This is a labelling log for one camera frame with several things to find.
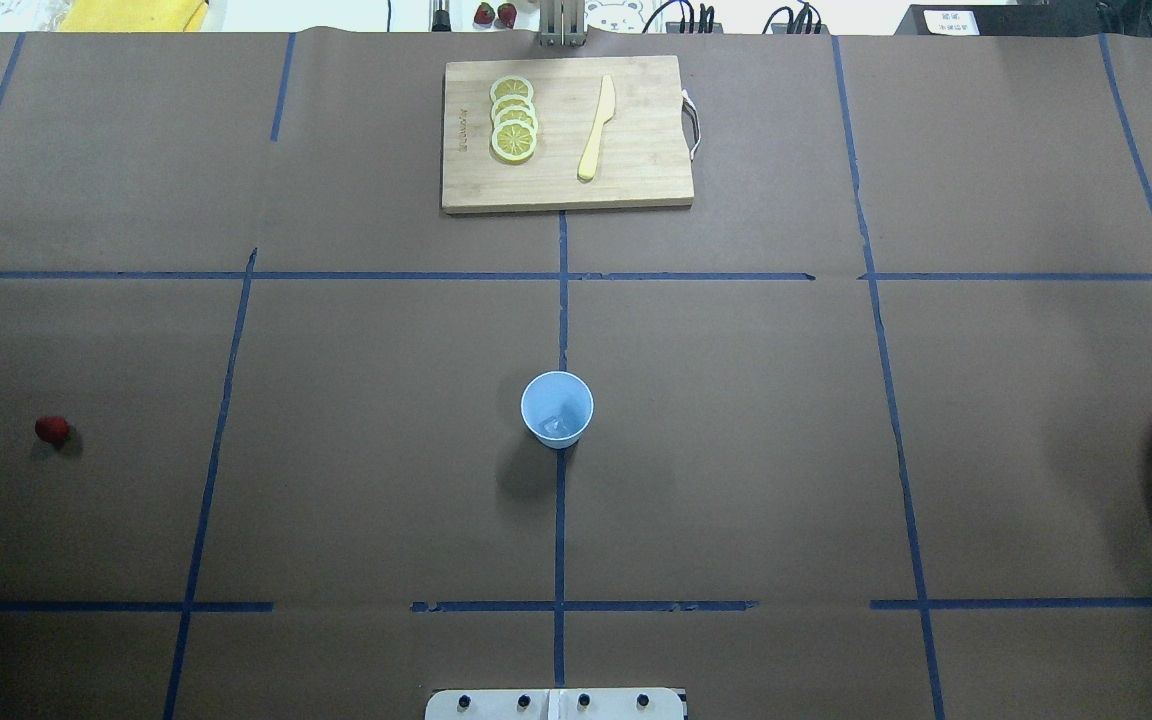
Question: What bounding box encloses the aluminium frame post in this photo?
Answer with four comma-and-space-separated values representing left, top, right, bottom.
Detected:
538, 0, 588, 47

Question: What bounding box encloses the wooden cutting board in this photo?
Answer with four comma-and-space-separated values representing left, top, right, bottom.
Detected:
442, 55, 695, 214

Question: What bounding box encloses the strawberry on side table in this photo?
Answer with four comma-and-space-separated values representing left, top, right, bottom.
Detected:
495, 3, 518, 29

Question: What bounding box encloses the yellow plastic knife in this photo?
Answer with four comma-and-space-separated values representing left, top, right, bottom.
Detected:
576, 74, 616, 183

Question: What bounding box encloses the lemon slice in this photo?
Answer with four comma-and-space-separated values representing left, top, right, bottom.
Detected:
490, 123, 539, 164
493, 106, 539, 131
488, 76, 535, 103
492, 94, 538, 124

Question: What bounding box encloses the ice cube in cup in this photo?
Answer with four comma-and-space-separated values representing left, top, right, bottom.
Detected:
540, 415, 579, 441

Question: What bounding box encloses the red strawberry on table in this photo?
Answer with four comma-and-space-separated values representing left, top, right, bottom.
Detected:
35, 416, 71, 446

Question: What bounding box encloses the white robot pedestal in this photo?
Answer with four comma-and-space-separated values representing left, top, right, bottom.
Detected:
424, 687, 689, 719

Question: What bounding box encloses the light blue cup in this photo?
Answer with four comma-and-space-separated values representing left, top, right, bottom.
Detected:
520, 372, 594, 450

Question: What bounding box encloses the yellow cloth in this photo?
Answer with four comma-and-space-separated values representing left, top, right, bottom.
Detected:
58, 1, 210, 33

